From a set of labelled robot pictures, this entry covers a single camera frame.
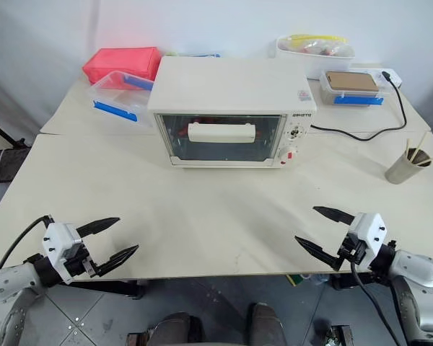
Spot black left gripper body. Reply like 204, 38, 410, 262
63, 243, 99, 279

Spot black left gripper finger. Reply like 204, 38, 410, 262
75, 217, 121, 239
95, 244, 140, 278

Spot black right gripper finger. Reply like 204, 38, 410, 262
312, 205, 357, 226
294, 236, 343, 272

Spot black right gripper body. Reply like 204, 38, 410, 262
333, 233, 368, 272

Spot white toaster oven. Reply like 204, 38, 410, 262
146, 56, 318, 171

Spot black table leg bar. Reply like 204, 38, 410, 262
61, 280, 146, 301

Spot green yellow sponge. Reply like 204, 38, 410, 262
287, 273, 312, 288

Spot metal cup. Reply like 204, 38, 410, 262
384, 148, 433, 185

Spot dark rounded shape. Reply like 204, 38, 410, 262
154, 311, 204, 346
250, 302, 288, 346

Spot black floor bag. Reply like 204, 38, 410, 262
0, 146, 32, 182

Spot clear box with brown contents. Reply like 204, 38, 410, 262
318, 69, 387, 108

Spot empty clear box blue latches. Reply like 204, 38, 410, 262
87, 69, 157, 128

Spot black tripod stand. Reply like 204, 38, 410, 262
0, 112, 32, 149

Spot brown cardboard piece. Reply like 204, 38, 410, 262
325, 71, 380, 93

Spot white power strip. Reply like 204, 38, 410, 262
349, 67, 403, 89

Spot white plastic bin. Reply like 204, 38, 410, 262
275, 35, 356, 81

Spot red fabric bag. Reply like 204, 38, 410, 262
82, 46, 162, 86

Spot clear bag of small items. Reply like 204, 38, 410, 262
277, 34, 355, 58

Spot clear box blue lid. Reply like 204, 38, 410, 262
165, 50, 222, 59

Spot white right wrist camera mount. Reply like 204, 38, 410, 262
345, 212, 388, 270

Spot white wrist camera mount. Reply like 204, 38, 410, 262
345, 212, 388, 270
42, 222, 84, 284

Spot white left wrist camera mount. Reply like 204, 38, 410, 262
42, 222, 84, 284

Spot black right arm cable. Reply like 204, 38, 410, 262
349, 259, 402, 346

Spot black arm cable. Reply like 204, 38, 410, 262
349, 259, 402, 346
0, 215, 55, 271

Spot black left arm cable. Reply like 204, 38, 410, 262
0, 215, 55, 271

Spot black power cable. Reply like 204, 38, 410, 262
310, 71, 408, 142

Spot glass oven door white handle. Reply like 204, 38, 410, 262
154, 112, 288, 164

